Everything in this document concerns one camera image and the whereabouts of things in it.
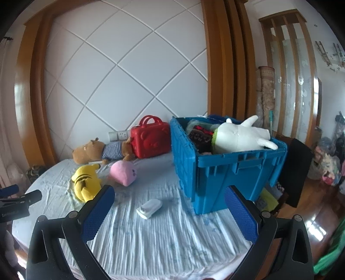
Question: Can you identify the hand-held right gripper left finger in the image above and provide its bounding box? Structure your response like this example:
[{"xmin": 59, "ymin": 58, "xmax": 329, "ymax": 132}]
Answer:
[{"xmin": 25, "ymin": 185, "xmax": 116, "ymax": 280}]

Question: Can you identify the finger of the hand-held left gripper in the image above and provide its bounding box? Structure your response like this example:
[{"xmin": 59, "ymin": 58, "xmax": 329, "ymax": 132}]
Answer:
[
  {"xmin": 0, "ymin": 185, "xmax": 20, "ymax": 198},
  {"xmin": 0, "ymin": 190, "xmax": 43, "ymax": 209}
]

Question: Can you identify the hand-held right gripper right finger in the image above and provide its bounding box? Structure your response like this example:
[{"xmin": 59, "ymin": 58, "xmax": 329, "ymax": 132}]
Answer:
[{"xmin": 224, "ymin": 185, "xmax": 314, "ymax": 280}]

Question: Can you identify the yellow plush toy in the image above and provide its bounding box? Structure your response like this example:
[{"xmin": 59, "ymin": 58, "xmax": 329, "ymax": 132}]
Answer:
[{"xmin": 71, "ymin": 163, "xmax": 103, "ymax": 203}]

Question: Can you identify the blue plastic crate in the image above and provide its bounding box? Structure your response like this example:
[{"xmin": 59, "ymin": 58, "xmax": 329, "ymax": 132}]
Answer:
[{"xmin": 170, "ymin": 116, "xmax": 288, "ymax": 215}]

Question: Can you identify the pink round plush toy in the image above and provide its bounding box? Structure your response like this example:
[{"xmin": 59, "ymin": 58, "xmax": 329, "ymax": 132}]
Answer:
[{"xmin": 107, "ymin": 160, "xmax": 136, "ymax": 187}]

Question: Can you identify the brown bear plush striped shirt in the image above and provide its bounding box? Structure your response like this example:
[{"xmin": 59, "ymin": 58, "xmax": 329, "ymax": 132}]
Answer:
[{"xmin": 72, "ymin": 137, "xmax": 135, "ymax": 165}]

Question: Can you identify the dark camouflage bag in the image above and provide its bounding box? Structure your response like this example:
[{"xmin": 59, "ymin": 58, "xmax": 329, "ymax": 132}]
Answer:
[{"xmin": 25, "ymin": 165, "xmax": 52, "ymax": 184}]

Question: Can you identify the yellow green box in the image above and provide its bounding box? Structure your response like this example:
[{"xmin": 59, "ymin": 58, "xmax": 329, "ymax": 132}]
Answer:
[{"xmin": 256, "ymin": 187, "xmax": 280, "ymax": 214}]

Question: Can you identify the small white case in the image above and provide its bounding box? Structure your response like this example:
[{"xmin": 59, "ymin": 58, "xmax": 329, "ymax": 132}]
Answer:
[{"xmin": 136, "ymin": 199, "xmax": 163, "ymax": 218}]

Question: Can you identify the black chair cover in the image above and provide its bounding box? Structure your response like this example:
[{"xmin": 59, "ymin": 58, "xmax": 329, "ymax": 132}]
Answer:
[{"xmin": 280, "ymin": 138, "xmax": 314, "ymax": 208}]

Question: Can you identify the light curtain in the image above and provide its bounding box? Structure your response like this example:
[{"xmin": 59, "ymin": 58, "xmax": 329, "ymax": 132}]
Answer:
[{"xmin": 0, "ymin": 38, "xmax": 18, "ymax": 189}]

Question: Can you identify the white plush toy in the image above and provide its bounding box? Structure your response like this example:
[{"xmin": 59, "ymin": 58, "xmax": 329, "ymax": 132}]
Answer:
[{"xmin": 214, "ymin": 115, "xmax": 279, "ymax": 155}]

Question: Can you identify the dark patterned cloth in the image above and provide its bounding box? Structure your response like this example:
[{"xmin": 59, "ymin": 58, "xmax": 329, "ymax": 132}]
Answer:
[{"xmin": 189, "ymin": 125, "xmax": 216, "ymax": 155}]

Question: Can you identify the red toy suitcase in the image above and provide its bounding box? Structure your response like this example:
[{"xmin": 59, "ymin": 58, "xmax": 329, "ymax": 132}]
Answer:
[{"xmin": 130, "ymin": 115, "xmax": 173, "ymax": 159}]

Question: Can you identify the green cloth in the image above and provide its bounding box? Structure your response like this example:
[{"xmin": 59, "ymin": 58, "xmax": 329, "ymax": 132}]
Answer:
[{"xmin": 314, "ymin": 215, "xmax": 345, "ymax": 275}]

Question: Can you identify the clear plastic bag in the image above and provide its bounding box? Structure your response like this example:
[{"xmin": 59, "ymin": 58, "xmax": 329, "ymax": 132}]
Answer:
[{"xmin": 185, "ymin": 118, "xmax": 221, "ymax": 133}]

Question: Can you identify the pile of bags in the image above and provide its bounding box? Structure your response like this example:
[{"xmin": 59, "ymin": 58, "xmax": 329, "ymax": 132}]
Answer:
[{"xmin": 309, "ymin": 114, "xmax": 345, "ymax": 187}]

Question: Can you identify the rolled patterned carpet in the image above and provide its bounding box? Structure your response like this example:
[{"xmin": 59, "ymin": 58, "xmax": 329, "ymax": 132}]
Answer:
[{"xmin": 256, "ymin": 66, "xmax": 276, "ymax": 135}]

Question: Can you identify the white padded headboard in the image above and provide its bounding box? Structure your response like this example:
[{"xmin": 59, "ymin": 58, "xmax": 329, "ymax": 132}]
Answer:
[{"xmin": 44, "ymin": 0, "xmax": 209, "ymax": 162}]

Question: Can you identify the wooden glass partition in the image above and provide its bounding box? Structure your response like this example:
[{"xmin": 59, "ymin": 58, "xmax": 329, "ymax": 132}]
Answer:
[{"xmin": 259, "ymin": 9, "xmax": 323, "ymax": 140}]

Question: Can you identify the white wall socket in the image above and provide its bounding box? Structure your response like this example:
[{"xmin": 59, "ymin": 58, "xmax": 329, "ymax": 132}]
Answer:
[{"xmin": 108, "ymin": 130, "xmax": 128, "ymax": 142}]

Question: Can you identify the wooden headboard frame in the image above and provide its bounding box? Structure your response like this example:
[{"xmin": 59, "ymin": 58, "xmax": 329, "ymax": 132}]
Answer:
[{"xmin": 15, "ymin": 0, "xmax": 256, "ymax": 169}]

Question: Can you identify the wall branch decoration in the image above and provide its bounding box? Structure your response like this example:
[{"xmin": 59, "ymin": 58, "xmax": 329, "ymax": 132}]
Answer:
[{"xmin": 315, "ymin": 40, "xmax": 345, "ymax": 74}]

